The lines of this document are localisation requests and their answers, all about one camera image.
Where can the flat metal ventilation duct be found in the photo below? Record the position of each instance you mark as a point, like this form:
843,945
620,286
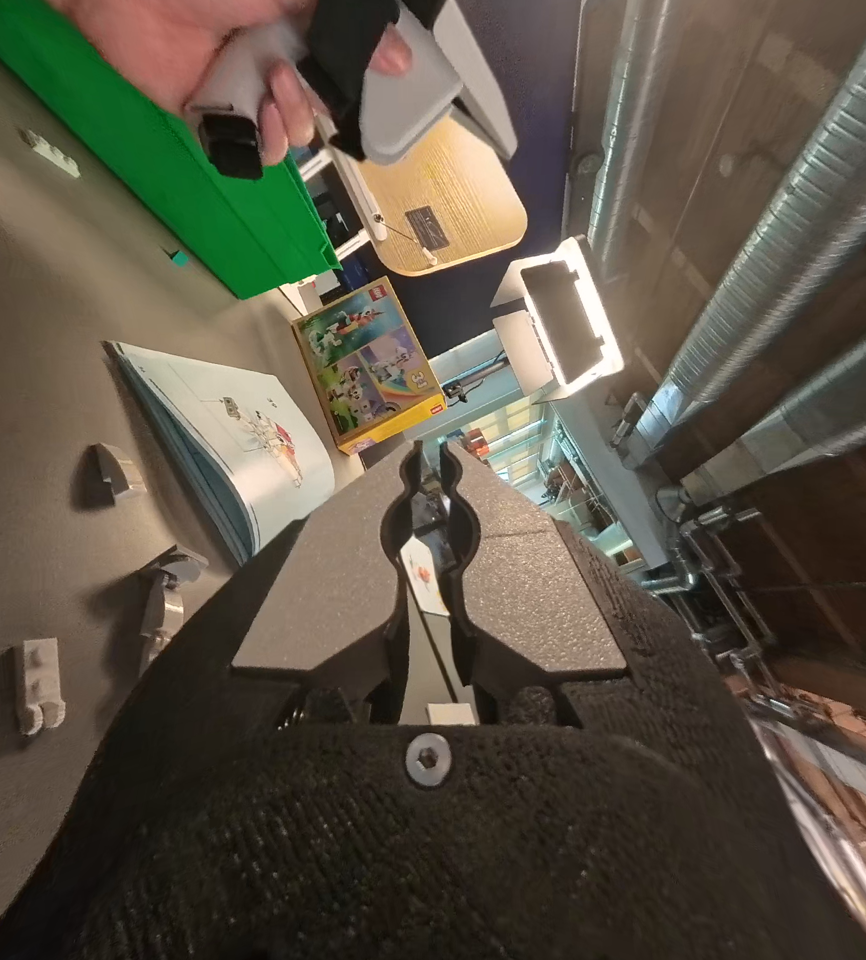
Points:
815,420

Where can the studio light panel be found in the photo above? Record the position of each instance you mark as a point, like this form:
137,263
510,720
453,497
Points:
560,322

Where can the white shelf unit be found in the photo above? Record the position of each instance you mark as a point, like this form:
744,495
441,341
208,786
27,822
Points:
344,180

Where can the black light stand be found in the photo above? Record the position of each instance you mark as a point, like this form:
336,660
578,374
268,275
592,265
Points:
478,373

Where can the lego instruction booklet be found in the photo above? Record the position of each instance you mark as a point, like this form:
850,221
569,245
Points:
252,442

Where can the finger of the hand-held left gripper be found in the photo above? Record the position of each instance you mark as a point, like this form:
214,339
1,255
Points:
478,75
410,112

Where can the white three-stud lego plate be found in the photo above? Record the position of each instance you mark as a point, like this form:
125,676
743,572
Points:
51,154

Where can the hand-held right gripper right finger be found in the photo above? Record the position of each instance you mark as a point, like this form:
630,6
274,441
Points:
538,600

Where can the small white block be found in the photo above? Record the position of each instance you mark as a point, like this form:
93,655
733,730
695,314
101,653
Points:
449,714

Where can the wide metal ventilation duct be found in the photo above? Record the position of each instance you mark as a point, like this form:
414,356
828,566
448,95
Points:
793,225

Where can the green plastic bin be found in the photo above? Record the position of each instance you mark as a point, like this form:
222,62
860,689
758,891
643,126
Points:
177,195

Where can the tiny teal lego stud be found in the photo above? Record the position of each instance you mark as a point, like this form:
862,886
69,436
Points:
177,259

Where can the rounded wooden board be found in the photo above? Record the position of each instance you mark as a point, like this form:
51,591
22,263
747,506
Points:
455,187

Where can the white paper sheet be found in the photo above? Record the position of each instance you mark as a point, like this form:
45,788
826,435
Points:
421,577

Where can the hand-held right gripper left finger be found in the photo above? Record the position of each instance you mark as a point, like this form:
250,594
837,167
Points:
320,592

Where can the narrow metal ventilation duct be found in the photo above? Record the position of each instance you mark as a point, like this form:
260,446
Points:
635,112

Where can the white curved lego slope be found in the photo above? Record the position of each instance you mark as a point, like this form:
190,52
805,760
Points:
108,474

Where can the yellow lego set box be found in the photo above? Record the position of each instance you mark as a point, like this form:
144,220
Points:
365,367

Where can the person's left hand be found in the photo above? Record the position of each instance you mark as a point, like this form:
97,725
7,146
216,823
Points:
155,37

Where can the white lego hinge brick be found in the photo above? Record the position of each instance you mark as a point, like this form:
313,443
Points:
36,686

